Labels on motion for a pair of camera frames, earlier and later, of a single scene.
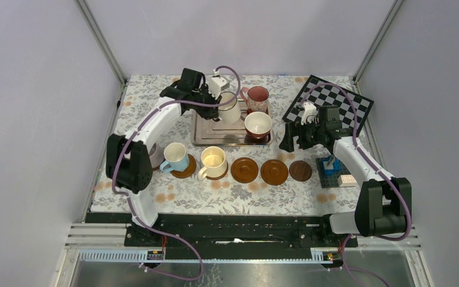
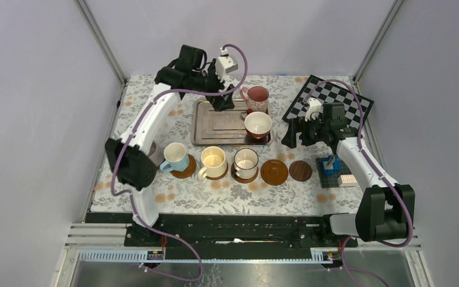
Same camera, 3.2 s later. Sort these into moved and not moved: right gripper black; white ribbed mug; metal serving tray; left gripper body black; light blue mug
Moved: left gripper body black; white ribbed mug
Not moved: right gripper black; metal serving tray; light blue mug
